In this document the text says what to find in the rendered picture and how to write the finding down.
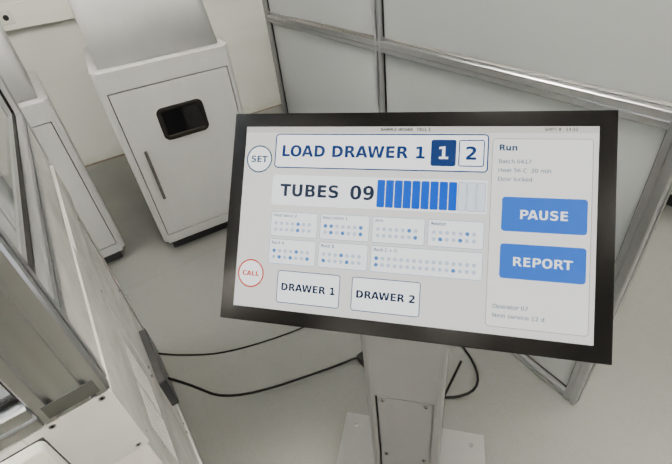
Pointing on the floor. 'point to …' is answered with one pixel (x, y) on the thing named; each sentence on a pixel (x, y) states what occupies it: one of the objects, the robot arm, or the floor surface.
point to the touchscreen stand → (405, 409)
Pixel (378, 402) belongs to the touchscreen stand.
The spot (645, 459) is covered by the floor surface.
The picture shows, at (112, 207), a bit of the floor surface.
